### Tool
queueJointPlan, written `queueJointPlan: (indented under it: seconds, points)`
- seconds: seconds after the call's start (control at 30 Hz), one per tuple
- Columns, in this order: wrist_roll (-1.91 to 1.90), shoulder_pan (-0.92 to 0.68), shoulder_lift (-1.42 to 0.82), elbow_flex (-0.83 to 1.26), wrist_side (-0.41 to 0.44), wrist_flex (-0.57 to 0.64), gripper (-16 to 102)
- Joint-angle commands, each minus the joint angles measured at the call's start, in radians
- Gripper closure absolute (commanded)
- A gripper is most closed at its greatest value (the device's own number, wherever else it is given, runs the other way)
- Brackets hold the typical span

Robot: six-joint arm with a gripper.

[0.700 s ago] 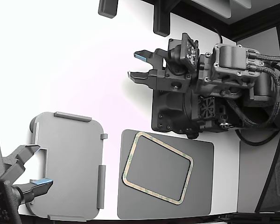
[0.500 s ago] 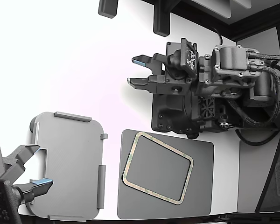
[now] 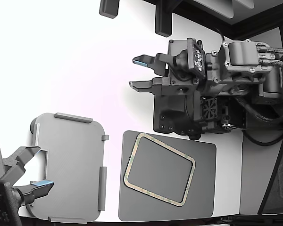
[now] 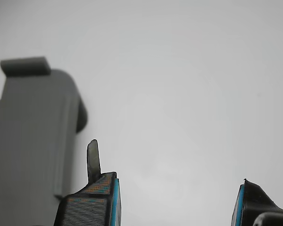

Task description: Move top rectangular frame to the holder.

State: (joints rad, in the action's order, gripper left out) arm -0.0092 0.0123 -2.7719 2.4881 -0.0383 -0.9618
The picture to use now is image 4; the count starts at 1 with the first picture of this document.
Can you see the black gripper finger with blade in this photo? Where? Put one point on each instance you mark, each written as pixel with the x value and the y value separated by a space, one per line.
pixel 89 207

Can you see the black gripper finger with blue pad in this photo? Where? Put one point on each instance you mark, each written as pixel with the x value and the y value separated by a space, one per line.
pixel 252 204

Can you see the grey holder with tabs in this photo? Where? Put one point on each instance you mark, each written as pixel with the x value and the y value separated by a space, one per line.
pixel 26 141

